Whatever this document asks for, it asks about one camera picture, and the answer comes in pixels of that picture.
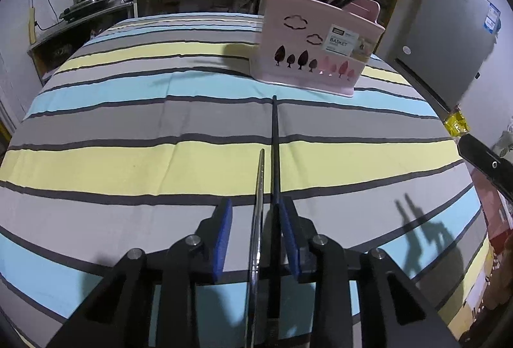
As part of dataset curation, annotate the striped bedsheet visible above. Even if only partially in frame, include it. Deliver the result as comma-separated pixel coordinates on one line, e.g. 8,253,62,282
0,11,492,348

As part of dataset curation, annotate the grey refrigerator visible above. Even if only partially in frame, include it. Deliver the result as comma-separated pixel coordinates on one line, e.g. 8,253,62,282
377,0,502,115

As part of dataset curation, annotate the gas stove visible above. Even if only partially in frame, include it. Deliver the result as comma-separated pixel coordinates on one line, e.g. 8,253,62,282
59,0,114,21

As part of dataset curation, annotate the pink plastic utensil basket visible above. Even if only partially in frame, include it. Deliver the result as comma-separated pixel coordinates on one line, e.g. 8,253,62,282
250,0,386,97

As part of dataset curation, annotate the wall power strip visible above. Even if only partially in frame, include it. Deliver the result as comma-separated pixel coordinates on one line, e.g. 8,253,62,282
27,7,38,47

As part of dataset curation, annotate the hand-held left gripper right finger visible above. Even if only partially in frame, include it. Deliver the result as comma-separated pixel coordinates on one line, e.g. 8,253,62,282
276,198,461,348

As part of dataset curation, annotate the red cardboard box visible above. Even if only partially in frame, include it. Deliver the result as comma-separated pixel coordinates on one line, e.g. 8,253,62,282
466,163,513,250

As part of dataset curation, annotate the yellow snack packet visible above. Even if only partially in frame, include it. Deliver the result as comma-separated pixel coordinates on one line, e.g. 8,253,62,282
444,111,472,138

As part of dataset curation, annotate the metal chopstick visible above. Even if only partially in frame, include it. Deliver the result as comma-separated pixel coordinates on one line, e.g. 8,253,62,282
245,149,266,348

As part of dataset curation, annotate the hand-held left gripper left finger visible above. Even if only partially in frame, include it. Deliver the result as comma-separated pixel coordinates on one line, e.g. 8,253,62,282
46,198,234,348

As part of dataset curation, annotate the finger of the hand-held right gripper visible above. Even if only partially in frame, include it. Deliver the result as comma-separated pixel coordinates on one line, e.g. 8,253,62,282
457,133,513,201

